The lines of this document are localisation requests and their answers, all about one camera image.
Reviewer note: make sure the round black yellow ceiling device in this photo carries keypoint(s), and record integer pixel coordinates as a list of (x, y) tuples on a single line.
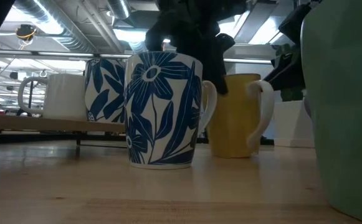
[(25, 32)]

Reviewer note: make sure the wooden shelf with black frame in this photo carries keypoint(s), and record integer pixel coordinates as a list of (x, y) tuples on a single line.
[(43, 124)]

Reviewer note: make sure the blue floral white mug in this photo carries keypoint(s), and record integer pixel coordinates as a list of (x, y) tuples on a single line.
[(163, 118), (104, 90)]

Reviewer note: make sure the silver ventilation duct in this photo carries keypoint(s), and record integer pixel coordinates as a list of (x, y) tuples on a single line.
[(118, 8)]

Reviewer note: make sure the white faceted plant pot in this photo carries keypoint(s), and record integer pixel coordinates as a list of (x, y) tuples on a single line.
[(293, 124)]

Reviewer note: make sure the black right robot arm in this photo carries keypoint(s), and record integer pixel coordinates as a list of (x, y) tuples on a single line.
[(294, 23)]

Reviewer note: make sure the black metal rig frame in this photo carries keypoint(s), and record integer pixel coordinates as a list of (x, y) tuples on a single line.
[(28, 138)]

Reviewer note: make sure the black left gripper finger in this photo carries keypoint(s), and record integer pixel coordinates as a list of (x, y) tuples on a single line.
[(219, 74), (190, 45)]

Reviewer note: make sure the long ceiling light strip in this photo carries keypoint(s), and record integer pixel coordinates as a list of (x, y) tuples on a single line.
[(68, 54)]

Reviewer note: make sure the teal green faceted mug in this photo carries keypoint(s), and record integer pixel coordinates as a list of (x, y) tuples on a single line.
[(345, 109)]

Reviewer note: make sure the white mug with green inside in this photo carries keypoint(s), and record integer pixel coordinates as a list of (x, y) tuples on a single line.
[(65, 96)]

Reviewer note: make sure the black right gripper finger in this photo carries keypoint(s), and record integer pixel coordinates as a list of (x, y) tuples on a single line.
[(272, 81)]

